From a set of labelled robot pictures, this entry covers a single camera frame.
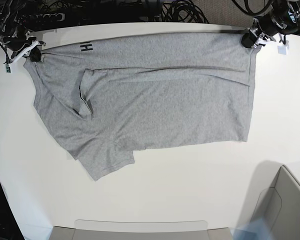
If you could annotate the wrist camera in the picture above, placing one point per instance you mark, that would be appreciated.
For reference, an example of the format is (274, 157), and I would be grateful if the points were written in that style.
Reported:
(7, 68)
(283, 49)

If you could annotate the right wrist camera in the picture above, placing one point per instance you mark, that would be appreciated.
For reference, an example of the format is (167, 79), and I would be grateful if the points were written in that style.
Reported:
(7, 68)

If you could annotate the grey T-shirt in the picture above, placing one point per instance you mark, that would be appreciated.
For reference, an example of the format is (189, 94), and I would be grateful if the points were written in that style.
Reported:
(103, 100)

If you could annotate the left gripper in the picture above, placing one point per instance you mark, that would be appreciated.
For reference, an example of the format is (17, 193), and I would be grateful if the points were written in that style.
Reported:
(256, 36)

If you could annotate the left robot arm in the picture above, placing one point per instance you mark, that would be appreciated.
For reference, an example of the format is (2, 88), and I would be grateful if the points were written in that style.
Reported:
(276, 17)

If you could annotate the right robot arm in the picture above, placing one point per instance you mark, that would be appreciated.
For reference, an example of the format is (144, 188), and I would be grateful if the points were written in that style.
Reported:
(17, 20)

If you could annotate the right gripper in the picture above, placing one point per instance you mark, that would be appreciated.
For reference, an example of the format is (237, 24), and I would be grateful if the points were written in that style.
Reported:
(16, 48)

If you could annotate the beige chair back bottom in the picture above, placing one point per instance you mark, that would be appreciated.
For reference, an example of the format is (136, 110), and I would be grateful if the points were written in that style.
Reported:
(109, 230)

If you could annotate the black power strip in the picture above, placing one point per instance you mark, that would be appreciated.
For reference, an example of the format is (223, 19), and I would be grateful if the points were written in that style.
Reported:
(46, 17)

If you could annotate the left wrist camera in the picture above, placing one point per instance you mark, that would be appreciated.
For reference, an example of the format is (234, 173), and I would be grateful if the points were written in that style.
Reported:
(283, 49)

